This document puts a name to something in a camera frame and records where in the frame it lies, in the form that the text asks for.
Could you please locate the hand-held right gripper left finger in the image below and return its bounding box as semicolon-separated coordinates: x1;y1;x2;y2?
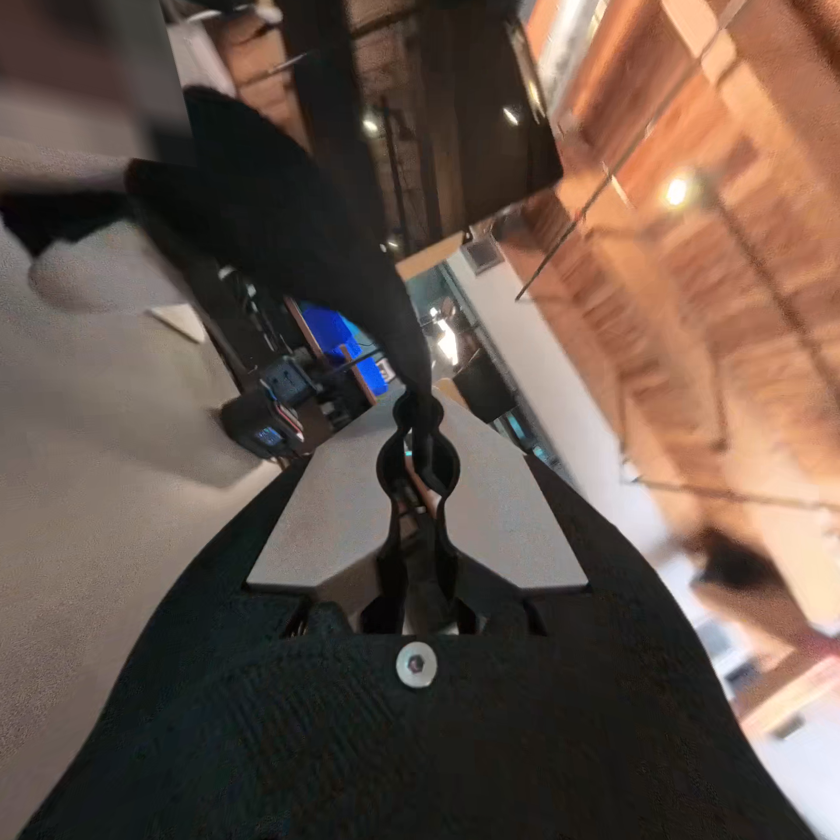
245;387;413;614

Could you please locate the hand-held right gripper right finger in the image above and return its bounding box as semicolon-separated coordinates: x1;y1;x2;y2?
430;386;591;614

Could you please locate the black white cloth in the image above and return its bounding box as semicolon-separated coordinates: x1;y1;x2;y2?
0;85;455;497

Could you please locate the black battery charger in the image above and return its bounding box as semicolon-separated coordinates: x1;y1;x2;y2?
218;356;317;462

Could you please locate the blue plastic bin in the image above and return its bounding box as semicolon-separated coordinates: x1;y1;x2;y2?
297;301;389;396

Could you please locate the wall vent grille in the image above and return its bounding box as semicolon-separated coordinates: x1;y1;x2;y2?
461;235;508;274

